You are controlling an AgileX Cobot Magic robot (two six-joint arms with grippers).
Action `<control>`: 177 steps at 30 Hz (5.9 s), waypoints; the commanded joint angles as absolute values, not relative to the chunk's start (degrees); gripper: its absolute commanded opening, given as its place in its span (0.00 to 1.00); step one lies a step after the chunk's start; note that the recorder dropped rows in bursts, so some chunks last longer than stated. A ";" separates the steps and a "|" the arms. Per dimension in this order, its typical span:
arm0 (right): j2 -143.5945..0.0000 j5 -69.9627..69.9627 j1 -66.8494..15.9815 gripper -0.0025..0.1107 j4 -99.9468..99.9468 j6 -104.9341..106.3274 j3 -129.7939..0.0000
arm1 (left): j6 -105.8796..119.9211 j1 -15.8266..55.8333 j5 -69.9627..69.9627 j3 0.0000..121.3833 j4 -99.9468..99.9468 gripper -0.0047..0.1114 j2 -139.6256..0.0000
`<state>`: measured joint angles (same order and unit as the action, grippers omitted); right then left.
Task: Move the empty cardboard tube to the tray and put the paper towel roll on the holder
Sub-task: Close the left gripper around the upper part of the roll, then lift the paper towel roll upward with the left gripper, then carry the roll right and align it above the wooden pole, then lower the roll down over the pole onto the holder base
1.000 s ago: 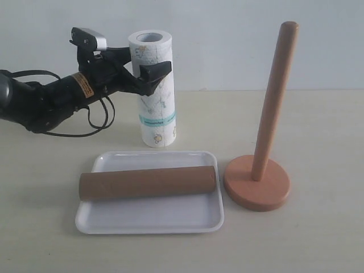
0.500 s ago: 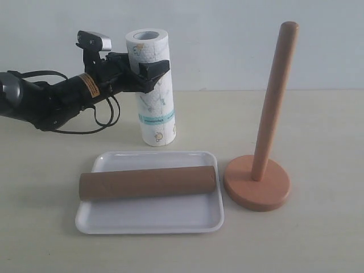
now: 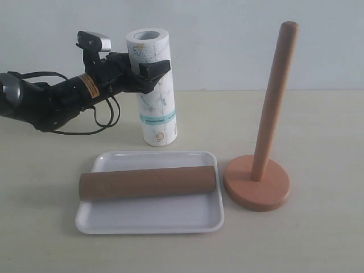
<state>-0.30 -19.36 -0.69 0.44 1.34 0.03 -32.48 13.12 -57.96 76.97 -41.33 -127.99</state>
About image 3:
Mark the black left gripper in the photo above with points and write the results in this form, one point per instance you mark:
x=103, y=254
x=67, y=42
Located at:
x=113, y=75

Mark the printed paper towel roll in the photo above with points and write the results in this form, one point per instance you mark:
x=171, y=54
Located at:
x=157, y=111

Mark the brown cardboard tube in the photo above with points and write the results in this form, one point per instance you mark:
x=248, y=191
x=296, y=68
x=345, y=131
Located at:
x=147, y=183

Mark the wooden paper towel holder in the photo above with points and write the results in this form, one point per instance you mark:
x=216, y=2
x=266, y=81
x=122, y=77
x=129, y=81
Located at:
x=255, y=181

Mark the white plastic tray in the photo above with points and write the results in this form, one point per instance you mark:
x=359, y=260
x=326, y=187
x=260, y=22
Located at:
x=156, y=215

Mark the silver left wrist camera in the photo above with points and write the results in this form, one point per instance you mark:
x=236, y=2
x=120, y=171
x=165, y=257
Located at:
x=93, y=41

